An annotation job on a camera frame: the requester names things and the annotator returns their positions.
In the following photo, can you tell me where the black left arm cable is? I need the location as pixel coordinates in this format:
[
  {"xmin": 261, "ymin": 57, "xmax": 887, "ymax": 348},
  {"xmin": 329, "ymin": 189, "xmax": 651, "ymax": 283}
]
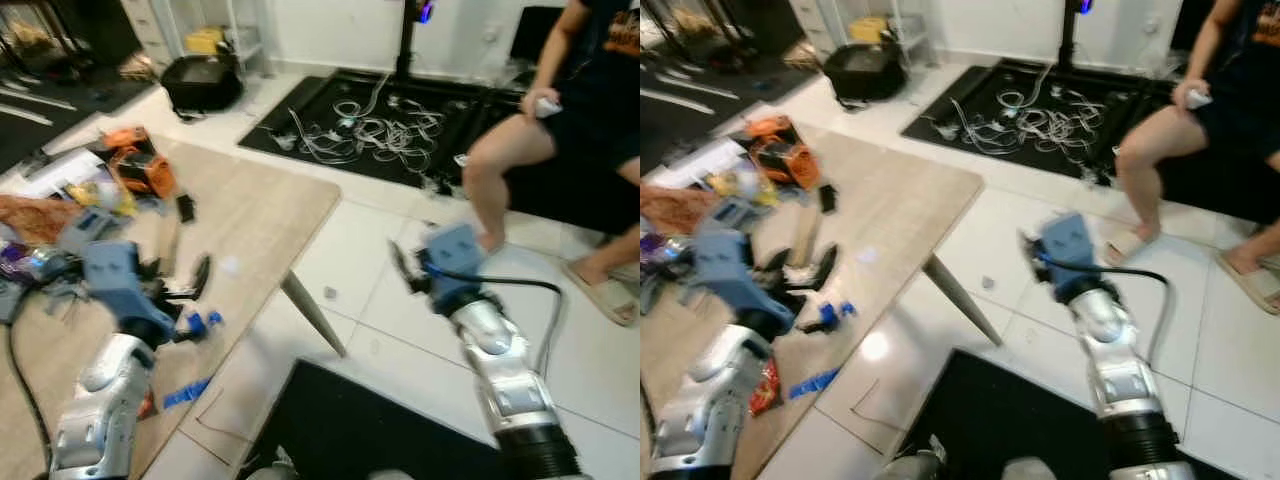
[
  {"xmin": 5, "ymin": 318, "xmax": 53, "ymax": 473},
  {"xmin": 640, "ymin": 385, "xmax": 657, "ymax": 473}
]

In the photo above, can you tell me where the black bin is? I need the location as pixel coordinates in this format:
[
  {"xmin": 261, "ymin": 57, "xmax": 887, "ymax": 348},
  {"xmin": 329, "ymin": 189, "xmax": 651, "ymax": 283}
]
[
  {"xmin": 821, "ymin": 44, "xmax": 910, "ymax": 107},
  {"xmin": 160, "ymin": 54, "xmax": 245, "ymax": 118}
]

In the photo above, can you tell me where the grey robot left leg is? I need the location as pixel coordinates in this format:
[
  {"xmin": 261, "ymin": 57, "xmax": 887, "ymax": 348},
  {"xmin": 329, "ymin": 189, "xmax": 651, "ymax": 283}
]
[
  {"xmin": 878, "ymin": 438, "xmax": 948, "ymax": 480},
  {"xmin": 244, "ymin": 448, "xmax": 303, "ymax": 480}
]

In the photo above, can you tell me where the black stand pole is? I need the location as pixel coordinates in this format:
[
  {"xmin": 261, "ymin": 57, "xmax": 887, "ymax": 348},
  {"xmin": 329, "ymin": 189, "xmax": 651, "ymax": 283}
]
[
  {"xmin": 1056, "ymin": 0, "xmax": 1094, "ymax": 68},
  {"xmin": 393, "ymin": 0, "xmax": 435, "ymax": 78}
]

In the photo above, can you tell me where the white wire shelf rack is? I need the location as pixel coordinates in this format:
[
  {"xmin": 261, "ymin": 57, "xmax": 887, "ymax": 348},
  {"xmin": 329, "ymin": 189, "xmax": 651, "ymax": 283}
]
[
  {"xmin": 120, "ymin": 0, "xmax": 273, "ymax": 78},
  {"xmin": 788, "ymin": 0, "xmax": 938, "ymax": 67}
]

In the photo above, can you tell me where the blue tape strip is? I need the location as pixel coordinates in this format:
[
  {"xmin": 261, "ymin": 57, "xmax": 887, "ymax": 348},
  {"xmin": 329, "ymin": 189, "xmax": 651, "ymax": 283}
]
[
  {"xmin": 787, "ymin": 367, "xmax": 842, "ymax": 400},
  {"xmin": 162, "ymin": 377, "xmax": 214, "ymax": 410}
]

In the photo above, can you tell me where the white paper sheet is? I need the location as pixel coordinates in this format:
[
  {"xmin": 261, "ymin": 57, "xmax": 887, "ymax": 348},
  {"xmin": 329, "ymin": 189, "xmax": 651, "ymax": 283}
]
[
  {"xmin": 18, "ymin": 148, "xmax": 108, "ymax": 198},
  {"xmin": 654, "ymin": 137, "xmax": 748, "ymax": 188}
]

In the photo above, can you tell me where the person with bare legs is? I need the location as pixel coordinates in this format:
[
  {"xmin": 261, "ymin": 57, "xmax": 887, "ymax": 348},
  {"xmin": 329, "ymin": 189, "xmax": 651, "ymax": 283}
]
[
  {"xmin": 1113, "ymin": 0, "xmax": 1280, "ymax": 286},
  {"xmin": 460, "ymin": 0, "xmax": 641, "ymax": 301}
]

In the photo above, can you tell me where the black seat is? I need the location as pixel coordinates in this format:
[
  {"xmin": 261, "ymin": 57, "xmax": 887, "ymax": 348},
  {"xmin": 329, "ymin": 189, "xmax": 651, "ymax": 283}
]
[
  {"xmin": 1158, "ymin": 148, "xmax": 1280, "ymax": 228},
  {"xmin": 498, "ymin": 155, "xmax": 641, "ymax": 238}
]

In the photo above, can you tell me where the black floor mat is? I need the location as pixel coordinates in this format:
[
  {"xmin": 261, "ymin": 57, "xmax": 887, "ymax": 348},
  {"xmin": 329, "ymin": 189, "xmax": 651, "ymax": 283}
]
[
  {"xmin": 900, "ymin": 56, "xmax": 1183, "ymax": 188},
  {"xmin": 238, "ymin": 358, "xmax": 513, "ymax": 480},
  {"xmin": 893, "ymin": 347, "xmax": 1248, "ymax": 480},
  {"xmin": 238, "ymin": 66, "xmax": 523, "ymax": 193}
]

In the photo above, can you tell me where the white cable tangle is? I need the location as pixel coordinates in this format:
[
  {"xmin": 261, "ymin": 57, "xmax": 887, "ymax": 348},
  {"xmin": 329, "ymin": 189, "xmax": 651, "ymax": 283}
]
[
  {"xmin": 272, "ymin": 72, "xmax": 471, "ymax": 169},
  {"xmin": 932, "ymin": 62, "xmax": 1133, "ymax": 161}
]

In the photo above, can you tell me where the light wooden table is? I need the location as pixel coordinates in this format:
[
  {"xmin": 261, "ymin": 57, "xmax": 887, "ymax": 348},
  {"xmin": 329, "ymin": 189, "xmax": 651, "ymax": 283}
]
[
  {"xmin": 0, "ymin": 130, "xmax": 347, "ymax": 480},
  {"xmin": 640, "ymin": 120, "xmax": 1005, "ymax": 480}
]

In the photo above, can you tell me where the wooden block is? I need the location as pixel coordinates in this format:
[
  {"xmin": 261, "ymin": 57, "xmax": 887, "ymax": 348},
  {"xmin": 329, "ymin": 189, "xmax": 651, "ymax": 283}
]
[
  {"xmin": 789, "ymin": 204, "xmax": 822, "ymax": 268},
  {"xmin": 158, "ymin": 213, "xmax": 183, "ymax": 278}
]

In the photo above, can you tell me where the brown crumpled bag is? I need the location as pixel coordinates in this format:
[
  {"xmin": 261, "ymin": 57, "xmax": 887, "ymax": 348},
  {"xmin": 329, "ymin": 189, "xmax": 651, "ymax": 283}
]
[
  {"xmin": 0, "ymin": 194, "xmax": 83, "ymax": 248},
  {"xmin": 640, "ymin": 184, "xmax": 723, "ymax": 238}
]

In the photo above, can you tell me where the small blue black object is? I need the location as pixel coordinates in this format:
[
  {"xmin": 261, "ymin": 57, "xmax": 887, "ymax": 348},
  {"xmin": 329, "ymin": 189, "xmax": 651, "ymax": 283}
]
[
  {"xmin": 814, "ymin": 299, "xmax": 859, "ymax": 332},
  {"xmin": 178, "ymin": 309, "xmax": 224, "ymax": 338}
]

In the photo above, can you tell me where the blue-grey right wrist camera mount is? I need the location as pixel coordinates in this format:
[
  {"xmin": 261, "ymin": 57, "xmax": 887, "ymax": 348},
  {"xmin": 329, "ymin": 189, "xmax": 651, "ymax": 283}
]
[
  {"xmin": 419, "ymin": 221, "xmax": 492, "ymax": 311},
  {"xmin": 1034, "ymin": 211, "xmax": 1102, "ymax": 302}
]

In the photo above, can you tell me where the dark striped floor mat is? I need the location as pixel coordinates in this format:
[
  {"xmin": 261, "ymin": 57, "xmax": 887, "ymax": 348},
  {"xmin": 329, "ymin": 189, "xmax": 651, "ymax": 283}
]
[
  {"xmin": 0, "ymin": 68, "xmax": 153, "ymax": 173},
  {"xmin": 640, "ymin": 58, "xmax": 803, "ymax": 171}
]

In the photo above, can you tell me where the beige slipper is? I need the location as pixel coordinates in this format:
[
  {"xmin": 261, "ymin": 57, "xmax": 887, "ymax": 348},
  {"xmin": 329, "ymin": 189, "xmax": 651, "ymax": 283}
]
[
  {"xmin": 1216, "ymin": 248, "xmax": 1280, "ymax": 315},
  {"xmin": 562, "ymin": 257, "xmax": 641, "ymax": 328},
  {"xmin": 1103, "ymin": 227, "xmax": 1153, "ymax": 267}
]

